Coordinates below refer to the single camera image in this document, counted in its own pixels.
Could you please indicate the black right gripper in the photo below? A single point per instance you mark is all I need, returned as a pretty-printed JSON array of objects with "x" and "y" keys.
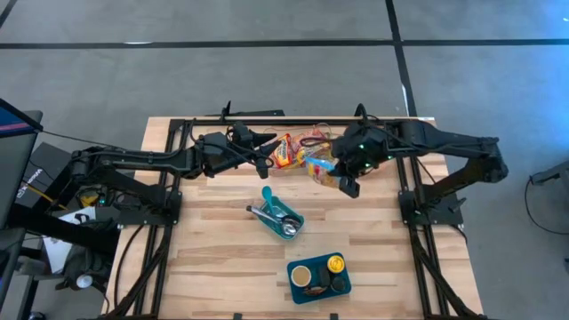
[{"x": 362, "y": 149}]

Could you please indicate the clear plastic container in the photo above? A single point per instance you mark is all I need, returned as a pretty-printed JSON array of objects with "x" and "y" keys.
[{"x": 289, "y": 172}]

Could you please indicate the black equipment stand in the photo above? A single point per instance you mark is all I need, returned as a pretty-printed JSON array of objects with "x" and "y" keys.
[{"x": 66, "y": 231}]

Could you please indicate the bottle with white cap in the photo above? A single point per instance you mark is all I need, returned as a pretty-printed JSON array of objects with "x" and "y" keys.
[{"x": 84, "y": 281}]

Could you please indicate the black bracket bar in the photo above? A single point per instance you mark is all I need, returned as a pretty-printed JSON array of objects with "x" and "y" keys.
[{"x": 226, "y": 111}]

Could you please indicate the black box with white print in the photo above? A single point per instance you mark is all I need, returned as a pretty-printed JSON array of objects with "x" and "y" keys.
[{"x": 44, "y": 164}]

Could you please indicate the black sponge block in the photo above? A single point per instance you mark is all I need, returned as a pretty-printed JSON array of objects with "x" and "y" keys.
[{"x": 324, "y": 275}]

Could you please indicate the large teal tray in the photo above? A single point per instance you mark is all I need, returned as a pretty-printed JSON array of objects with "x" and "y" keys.
[{"x": 320, "y": 258}]

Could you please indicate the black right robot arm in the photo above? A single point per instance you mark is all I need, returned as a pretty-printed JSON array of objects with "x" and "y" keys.
[{"x": 444, "y": 140}]

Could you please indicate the white paper sheet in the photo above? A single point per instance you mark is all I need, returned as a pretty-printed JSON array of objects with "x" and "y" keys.
[{"x": 58, "y": 258}]

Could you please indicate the black computer monitor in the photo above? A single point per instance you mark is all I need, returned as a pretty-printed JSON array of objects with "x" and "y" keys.
[{"x": 13, "y": 155}]

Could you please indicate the small teal container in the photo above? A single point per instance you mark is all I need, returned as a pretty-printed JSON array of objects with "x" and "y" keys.
[{"x": 278, "y": 233}]

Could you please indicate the silver metal spoon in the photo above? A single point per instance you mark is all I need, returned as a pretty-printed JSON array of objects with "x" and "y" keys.
[
  {"x": 290, "y": 229},
  {"x": 262, "y": 214}
]

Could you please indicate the teal plate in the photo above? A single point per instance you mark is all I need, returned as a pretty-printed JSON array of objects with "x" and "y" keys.
[{"x": 267, "y": 194}]

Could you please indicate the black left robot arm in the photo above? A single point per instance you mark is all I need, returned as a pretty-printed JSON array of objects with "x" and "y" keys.
[{"x": 133, "y": 160}]

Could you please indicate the dark bottle with yellow cap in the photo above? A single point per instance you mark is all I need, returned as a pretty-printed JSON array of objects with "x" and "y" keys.
[{"x": 336, "y": 264}]

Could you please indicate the blue white snack packet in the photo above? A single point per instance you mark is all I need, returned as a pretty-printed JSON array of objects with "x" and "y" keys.
[{"x": 322, "y": 165}]

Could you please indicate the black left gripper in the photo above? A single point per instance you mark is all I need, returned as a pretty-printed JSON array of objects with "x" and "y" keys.
[{"x": 222, "y": 153}]

